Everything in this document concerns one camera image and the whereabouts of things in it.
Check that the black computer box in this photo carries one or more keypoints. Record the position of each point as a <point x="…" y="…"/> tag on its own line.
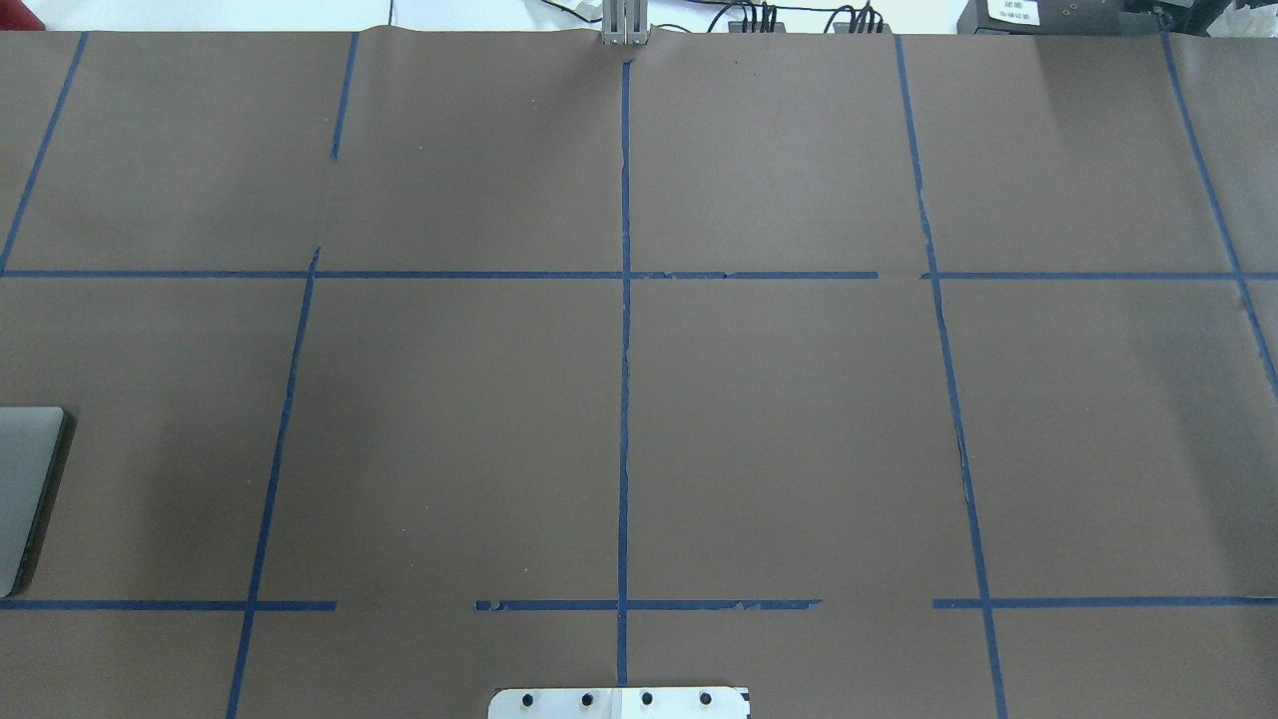
<point x="1088" y="18"/>

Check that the brown paper table cover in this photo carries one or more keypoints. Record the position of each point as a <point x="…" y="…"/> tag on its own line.
<point x="899" y="377"/>

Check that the grey closed laptop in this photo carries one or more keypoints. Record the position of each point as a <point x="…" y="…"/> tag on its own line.
<point x="30" y="441"/>

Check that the aluminium frame post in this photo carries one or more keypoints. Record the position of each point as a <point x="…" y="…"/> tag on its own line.
<point x="625" y="22"/>

